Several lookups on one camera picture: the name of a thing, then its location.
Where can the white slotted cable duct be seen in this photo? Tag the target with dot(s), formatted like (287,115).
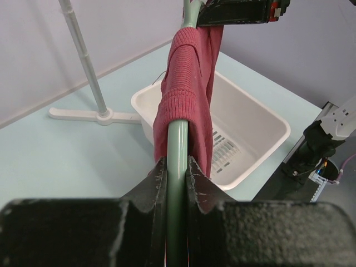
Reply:
(320,181)

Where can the metal clothes rack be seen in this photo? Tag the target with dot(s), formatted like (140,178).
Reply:
(103,115)

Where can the red tank top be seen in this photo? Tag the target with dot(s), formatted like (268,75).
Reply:
(186,91)

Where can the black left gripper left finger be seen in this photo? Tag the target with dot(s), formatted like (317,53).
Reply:
(125,231)

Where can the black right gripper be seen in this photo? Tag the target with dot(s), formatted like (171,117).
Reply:
(230,12)

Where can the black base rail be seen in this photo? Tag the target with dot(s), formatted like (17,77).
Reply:
(278,189)

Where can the white plastic basket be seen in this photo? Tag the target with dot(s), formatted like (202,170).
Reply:
(245,133)

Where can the mint green plastic hanger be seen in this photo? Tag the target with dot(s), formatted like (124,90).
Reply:
(176,236)

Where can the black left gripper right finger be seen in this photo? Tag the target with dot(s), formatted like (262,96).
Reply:
(224,232)

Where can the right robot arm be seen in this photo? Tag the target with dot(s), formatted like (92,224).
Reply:
(321,138)

